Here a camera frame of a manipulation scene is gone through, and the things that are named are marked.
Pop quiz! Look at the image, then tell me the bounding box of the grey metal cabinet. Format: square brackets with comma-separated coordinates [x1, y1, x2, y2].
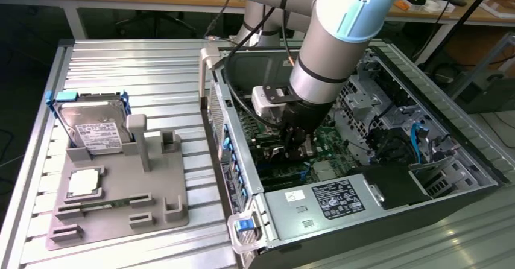
[454, 32, 515, 115]

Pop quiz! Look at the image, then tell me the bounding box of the clear plastic case handle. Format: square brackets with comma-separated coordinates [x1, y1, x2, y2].
[226, 210, 267, 254]

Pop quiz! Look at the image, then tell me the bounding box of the metal disk bay cage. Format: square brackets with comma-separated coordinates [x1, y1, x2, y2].
[336, 74, 418, 125]

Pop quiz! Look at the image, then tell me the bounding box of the grey parts rack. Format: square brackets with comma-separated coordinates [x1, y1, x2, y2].
[45, 113, 191, 252]

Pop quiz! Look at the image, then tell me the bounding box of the grey power supply unit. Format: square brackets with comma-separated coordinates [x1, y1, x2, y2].
[263, 174, 403, 242]

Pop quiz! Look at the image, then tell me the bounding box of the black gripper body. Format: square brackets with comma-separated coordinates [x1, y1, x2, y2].
[280, 98, 336, 138]

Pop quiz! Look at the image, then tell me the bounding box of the black chair base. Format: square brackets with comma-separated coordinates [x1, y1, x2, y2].
[115, 9, 198, 39]

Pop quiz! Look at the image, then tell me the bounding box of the green RAM stick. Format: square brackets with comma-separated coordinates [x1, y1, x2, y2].
[79, 199, 135, 213]

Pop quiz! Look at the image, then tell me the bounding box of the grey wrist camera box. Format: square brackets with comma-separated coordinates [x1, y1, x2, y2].
[251, 84, 299, 125]

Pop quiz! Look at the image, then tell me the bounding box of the black power wire bundle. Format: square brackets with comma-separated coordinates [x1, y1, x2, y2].
[366, 127, 418, 166]

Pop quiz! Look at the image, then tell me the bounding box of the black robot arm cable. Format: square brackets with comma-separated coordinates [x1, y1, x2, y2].
[204, 0, 302, 130]

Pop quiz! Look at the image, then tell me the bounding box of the green motherboard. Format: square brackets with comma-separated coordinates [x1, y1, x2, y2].
[236, 95, 363, 191]

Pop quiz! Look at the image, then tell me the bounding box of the silver chipset heat sink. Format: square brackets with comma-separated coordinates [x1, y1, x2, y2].
[311, 161, 340, 183]

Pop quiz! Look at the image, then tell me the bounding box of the blue disk wire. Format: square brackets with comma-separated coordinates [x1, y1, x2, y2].
[408, 121, 428, 165]

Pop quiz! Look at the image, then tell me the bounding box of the hard disk in blue carrier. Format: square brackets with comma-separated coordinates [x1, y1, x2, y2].
[44, 90, 135, 157]

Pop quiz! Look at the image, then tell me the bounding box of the black slanted stand pole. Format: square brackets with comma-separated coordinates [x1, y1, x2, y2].
[412, 0, 506, 65]

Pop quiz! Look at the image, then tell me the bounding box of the silver CPU chip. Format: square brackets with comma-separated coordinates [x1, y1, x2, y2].
[65, 169, 101, 198]

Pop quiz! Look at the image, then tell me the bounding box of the open black PC case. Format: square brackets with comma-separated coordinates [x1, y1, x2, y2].
[200, 46, 510, 269]

